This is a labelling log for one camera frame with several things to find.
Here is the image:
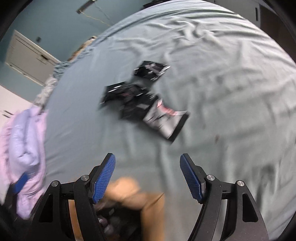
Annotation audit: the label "large silver deer packet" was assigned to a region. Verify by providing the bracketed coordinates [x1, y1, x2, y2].
[142, 99, 190, 142]

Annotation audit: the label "black snack packet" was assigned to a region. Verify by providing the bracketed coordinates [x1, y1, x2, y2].
[120, 84, 159, 121]
[133, 61, 170, 82]
[100, 81, 127, 106]

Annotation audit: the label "black snack packets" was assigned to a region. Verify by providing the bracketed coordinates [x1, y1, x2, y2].
[93, 203, 143, 240]

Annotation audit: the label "crumpled brown paper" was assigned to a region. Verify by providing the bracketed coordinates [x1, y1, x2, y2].
[104, 177, 141, 202]

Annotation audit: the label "lilac pillow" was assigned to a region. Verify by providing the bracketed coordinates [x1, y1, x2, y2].
[1, 105, 47, 219]

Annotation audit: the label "cardboard box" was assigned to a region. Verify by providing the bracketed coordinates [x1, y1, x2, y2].
[68, 192, 165, 240]

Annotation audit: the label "teal bed sheet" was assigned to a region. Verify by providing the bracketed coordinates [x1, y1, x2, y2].
[45, 1, 295, 240]

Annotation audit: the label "white wardrobe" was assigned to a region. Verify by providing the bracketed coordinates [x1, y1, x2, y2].
[0, 86, 32, 128]

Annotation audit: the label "white door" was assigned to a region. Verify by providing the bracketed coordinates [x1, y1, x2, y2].
[6, 30, 60, 86]

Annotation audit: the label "yellow hanging cable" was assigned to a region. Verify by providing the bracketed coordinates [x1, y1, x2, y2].
[81, 9, 112, 27]

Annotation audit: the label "black wall strip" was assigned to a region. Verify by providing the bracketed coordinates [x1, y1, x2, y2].
[76, 0, 96, 14]

